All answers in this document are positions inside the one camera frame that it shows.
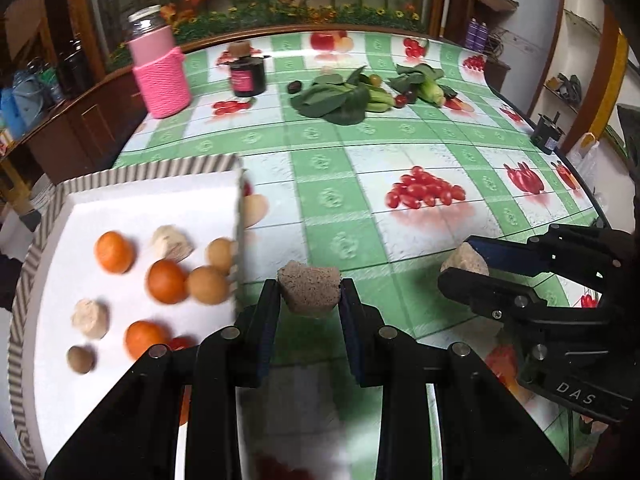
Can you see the jar with pink knitted sleeve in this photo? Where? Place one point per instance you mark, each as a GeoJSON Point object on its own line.
{"type": "Point", "coordinates": [160, 70]}

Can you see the red date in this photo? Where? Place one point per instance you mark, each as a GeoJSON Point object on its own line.
{"type": "Point", "coordinates": [181, 344]}

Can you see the black jar with pink label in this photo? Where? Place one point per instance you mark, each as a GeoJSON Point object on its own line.
{"type": "Point", "coordinates": [247, 77]}

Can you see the corn cob with husk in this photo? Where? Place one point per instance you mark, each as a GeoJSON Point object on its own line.
{"type": "Point", "coordinates": [431, 92]}

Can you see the purple bottle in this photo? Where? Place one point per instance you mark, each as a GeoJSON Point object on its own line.
{"type": "Point", "coordinates": [482, 36]}
{"type": "Point", "coordinates": [471, 35]}

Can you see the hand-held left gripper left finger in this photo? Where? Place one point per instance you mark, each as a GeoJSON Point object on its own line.
{"type": "Point", "coordinates": [267, 330]}

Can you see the green cucumber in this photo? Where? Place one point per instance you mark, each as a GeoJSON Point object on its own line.
{"type": "Point", "coordinates": [379, 101]}

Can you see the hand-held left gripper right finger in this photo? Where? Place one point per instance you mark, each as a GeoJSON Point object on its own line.
{"type": "Point", "coordinates": [350, 330]}

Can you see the tan round longan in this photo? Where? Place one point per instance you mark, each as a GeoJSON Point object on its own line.
{"type": "Point", "coordinates": [220, 255]}
{"type": "Point", "coordinates": [207, 285]}

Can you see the small grey-brown round fruit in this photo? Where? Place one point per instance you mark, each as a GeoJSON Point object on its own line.
{"type": "Point", "coordinates": [81, 359]}

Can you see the small black device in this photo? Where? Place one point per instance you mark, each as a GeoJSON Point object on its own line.
{"type": "Point", "coordinates": [545, 132]}

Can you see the wooden cabinet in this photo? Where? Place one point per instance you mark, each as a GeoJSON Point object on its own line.
{"type": "Point", "coordinates": [75, 130]}

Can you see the green checked fruit-print tablecloth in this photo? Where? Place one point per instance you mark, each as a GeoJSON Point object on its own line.
{"type": "Point", "coordinates": [325, 160]}

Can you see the artificial flower display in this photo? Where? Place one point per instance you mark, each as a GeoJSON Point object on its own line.
{"type": "Point", "coordinates": [300, 10]}

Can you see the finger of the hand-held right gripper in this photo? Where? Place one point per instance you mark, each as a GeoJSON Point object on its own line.
{"type": "Point", "coordinates": [505, 254]}
{"type": "Point", "coordinates": [480, 292]}

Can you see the beige spongy chunk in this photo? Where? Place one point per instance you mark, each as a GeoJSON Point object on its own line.
{"type": "Point", "coordinates": [90, 317]}
{"type": "Point", "coordinates": [462, 260]}
{"type": "Point", "coordinates": [172, 242]}
{"type": "Point", "coordinates": [309, 287]}

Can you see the green leafy vegetable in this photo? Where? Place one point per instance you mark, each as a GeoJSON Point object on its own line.
{"type": "Point", "coordinates": [330, 102]}

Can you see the orange mandarin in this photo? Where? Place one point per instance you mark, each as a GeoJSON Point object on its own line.
{"type": "Point", "coordinates": [166, 281]}
{"type": "Point", "coordinates": [142, 337]}
{"type": "Point", "coordinates": [115, 251]}

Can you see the small dark round fruit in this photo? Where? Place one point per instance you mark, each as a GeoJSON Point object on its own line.
{"type": "Point", "coordinates": [295, 86]}

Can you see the white tray with striped rim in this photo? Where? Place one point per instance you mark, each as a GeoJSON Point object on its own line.
{"type": "Point", "coordinates": [125, 200]}

